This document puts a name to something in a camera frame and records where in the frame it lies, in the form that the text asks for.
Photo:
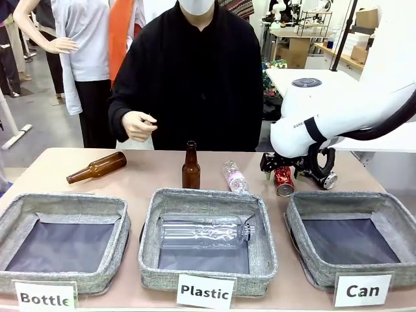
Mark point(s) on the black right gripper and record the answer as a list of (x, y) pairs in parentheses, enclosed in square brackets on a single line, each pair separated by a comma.
[(283, 161)]

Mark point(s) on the crushed red drink can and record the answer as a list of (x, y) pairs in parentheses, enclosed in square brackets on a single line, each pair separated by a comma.
[(284, 183)]

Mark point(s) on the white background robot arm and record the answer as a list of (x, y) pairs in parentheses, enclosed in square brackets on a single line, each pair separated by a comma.
[(280, 8)]

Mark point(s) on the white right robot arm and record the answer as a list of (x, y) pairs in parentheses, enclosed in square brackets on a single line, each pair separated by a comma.
[(341, 107)]

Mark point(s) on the grey fabric basket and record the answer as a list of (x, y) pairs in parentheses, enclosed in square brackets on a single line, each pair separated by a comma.
[(61, 240), (208, 242), (352, 237)]

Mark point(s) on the white Can label card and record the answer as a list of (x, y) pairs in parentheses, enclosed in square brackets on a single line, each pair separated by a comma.
[(362, 290)]

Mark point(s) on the person's right hand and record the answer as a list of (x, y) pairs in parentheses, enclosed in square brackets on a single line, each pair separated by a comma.
[(136, 125)]

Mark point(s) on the crushed small plastic bottle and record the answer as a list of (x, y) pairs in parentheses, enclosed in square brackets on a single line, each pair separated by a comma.
[(234, 177)]

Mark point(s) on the brown glass bottle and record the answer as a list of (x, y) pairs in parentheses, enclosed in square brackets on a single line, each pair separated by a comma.
[(191, 169), (97, 167)]

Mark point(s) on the colourful floral cloth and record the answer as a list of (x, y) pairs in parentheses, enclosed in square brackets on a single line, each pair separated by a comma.
[(271, 81)]

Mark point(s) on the large clear plastic bottle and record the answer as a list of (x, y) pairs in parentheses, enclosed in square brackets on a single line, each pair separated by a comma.
[(203, 232)]

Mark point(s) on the person in black garment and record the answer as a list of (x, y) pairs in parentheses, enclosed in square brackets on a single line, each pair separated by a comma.
[(195, 81)]

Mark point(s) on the wooden workbench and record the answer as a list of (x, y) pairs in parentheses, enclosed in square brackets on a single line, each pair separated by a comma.
[(297, 45)]

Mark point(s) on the white Plastic label card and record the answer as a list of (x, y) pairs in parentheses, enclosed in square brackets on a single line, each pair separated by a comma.
[(205, 291)]

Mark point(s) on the small cardboard box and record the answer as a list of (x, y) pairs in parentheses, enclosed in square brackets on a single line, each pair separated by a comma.
[(359, 54)]

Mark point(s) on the black stand pole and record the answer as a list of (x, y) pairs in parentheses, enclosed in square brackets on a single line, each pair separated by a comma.
[(341, 39)]

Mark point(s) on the large cardboard box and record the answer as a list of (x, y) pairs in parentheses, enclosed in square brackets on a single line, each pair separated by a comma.
[(367, 19)]

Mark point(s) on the white face mask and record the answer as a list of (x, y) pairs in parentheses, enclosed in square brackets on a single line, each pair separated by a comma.
[(196, 6)]

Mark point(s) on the orange hanging garment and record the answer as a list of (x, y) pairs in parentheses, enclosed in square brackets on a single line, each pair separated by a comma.
[(119, 39)]

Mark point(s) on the mannequin in grey shirt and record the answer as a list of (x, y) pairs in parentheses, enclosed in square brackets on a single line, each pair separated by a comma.
[(84, 48)]

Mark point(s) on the white Bottle label card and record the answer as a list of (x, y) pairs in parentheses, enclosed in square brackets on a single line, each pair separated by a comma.
[(45, 296)]

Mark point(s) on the white table leg frame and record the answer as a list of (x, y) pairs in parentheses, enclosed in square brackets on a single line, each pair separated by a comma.
[(13, 123)]

